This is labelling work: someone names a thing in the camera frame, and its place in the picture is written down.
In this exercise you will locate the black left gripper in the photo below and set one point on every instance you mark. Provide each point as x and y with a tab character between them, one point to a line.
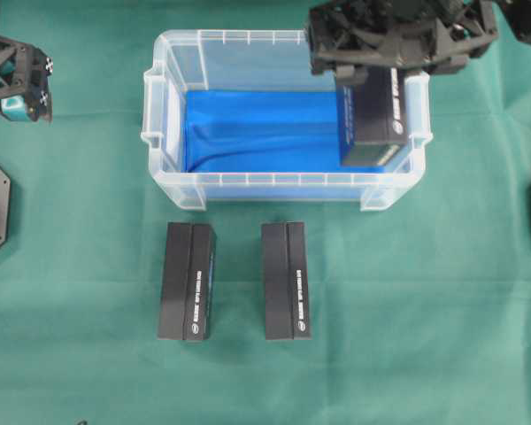
24	82

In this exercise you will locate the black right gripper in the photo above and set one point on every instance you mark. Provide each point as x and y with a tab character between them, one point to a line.
346	38

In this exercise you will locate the black camera box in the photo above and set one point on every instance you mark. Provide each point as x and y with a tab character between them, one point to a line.
371	118
285	280
187	283

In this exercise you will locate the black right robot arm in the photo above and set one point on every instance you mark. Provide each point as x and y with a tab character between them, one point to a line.
526	17

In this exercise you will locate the clear plastic storage case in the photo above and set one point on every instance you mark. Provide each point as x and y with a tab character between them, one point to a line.
260	60

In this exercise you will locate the blue cloth in case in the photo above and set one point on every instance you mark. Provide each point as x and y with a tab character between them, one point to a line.
263	132

